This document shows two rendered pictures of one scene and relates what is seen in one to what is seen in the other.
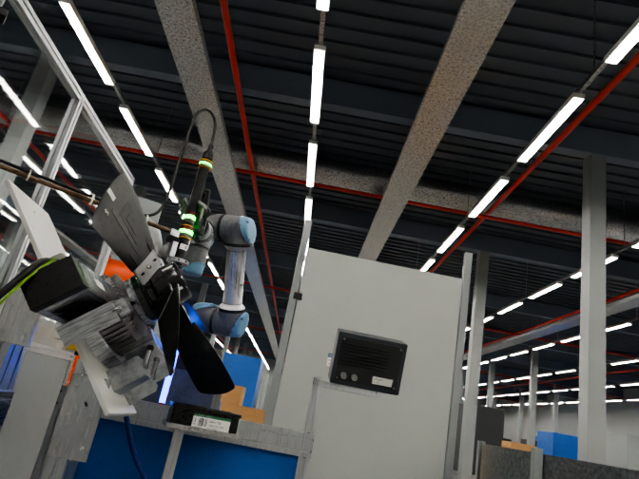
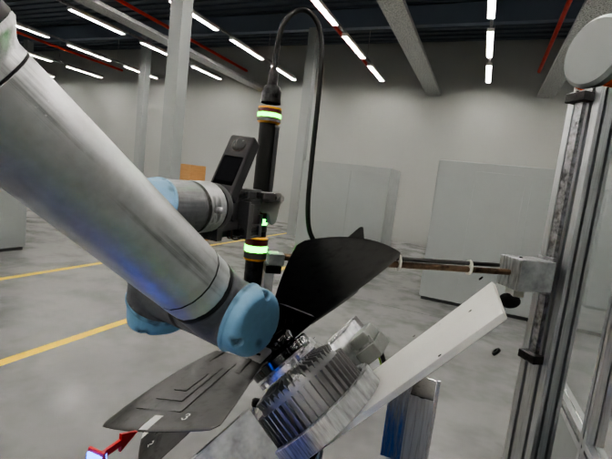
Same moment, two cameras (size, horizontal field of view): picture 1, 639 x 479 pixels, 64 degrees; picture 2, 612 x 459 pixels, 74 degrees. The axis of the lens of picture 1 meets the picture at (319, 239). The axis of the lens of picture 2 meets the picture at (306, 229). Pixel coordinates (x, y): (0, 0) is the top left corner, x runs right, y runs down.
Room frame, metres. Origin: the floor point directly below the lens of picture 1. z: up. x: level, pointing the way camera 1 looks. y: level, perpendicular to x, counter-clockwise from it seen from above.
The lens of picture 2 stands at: (2.27, 0.80, 1.53)
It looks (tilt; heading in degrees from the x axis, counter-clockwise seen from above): 7 degrees down; 202
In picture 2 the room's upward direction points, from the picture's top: 7 degrees clockwise
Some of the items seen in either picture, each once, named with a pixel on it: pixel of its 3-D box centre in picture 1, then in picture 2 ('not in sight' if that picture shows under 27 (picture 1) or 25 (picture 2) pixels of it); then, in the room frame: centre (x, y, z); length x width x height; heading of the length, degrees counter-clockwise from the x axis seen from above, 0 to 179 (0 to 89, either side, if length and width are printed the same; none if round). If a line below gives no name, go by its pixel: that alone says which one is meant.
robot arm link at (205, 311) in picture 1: (203, 317); not in sight; (2.35, 0.44, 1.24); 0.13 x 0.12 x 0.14; 76
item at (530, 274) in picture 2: not in sight; (527, 273); (1.22, 0.93, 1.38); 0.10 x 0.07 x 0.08; 126
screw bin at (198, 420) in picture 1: (202, 418); not in sight; (1.79, 0.26, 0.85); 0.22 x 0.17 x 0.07; 106
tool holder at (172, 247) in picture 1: (178, 247); (258, 276); (1.58, 0.43, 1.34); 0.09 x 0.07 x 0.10; 126
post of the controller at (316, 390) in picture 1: (313, 405); not in sight; (1.96, -0.09, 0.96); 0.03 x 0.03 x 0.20; 1
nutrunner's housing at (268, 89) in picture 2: (194, 204); (260, 196); (1.59, 0.43, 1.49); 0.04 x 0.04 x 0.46
